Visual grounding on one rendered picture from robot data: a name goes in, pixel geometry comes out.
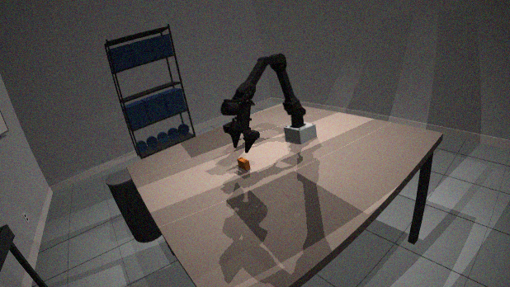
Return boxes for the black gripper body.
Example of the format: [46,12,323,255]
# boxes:
[232,115,260,139]

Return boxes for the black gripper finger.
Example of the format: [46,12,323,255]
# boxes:
[230,132,241,148]
[243,138,256,153]

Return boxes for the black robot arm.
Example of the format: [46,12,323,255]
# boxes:
[221,53,306,134]

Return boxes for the orange block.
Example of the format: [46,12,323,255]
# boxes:
[237,158,250,171]

